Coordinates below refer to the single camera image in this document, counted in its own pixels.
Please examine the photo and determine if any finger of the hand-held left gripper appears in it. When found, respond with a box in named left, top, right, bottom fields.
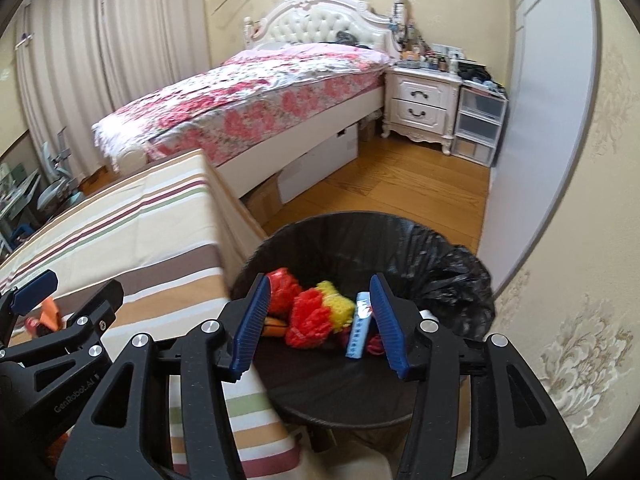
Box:
left=0, top=279, right=125, bottom=368
left=0, top=269, right=59, bottom=348

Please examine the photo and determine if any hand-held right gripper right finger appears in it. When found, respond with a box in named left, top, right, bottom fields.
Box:
left=369, top=273, right=588, bottom=480

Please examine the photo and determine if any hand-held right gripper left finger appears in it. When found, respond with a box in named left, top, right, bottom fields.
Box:
left=54, top=273, right=273, bottom=480

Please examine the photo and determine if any orange plastic packet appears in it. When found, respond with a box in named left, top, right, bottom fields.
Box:
left=265, top=314, right=290, bottom=339

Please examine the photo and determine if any orange plastic wrapper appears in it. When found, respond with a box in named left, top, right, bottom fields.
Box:
left=25, top=297, right=65, bottom=336

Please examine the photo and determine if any small blue-capped tube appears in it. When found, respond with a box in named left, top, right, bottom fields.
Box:
left=345, top=292, right=373, bottom=360

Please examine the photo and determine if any large orange foam net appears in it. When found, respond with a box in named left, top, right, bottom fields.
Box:
left=285, top=287, right=333, bottom=348

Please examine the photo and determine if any black plastic bin liner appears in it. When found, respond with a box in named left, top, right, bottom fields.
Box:
left=245, top=215, right=496, bottom=391

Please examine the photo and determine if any black round trash bin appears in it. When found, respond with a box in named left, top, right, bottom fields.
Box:
left=231, top=211, right=497, bottom=453

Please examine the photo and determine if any yellow foam net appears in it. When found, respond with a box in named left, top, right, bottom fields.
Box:
left=315, top=280, right=357, bottom=333

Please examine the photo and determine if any glass top desk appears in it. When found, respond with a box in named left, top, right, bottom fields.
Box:
left=0, top=162, right=41, bottom=256

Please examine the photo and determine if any exercise machine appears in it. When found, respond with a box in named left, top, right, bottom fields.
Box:
left=37, top=130, right=83, bottom=211

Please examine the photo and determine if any white storage box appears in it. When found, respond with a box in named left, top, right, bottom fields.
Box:
left=277, top=122, right=360, bottom=205

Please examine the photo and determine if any beige striped curtain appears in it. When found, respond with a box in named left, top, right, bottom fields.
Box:
left=15, top=0, right=108, bottom=176
left=100, top=0, right=171, bottom=111

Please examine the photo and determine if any translucent plastic drawer unit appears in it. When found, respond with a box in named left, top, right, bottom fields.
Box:
left=450, top=86, right=508, bottom=168

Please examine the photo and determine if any white two-drawer nightstand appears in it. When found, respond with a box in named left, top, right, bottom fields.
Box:
left=381, top=66, right=462, bottom=153

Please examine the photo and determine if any pink floral quilt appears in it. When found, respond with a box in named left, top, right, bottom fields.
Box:
left=92, top=42, right=396, bottom=166

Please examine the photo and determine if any white wardrobe door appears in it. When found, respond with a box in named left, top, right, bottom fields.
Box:
left=477, top=0, right=601, bottom=286

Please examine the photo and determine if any pile of dark items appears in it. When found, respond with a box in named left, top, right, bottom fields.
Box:
left=457, top=60, right=506, bottom=96

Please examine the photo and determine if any cluster of small bottles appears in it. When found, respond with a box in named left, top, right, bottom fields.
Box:
left=397, top=40, right=463, bottom=73

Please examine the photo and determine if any white bed with tufted headboard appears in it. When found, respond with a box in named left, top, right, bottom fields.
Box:
left=92, top=0, right=401, bottom=201

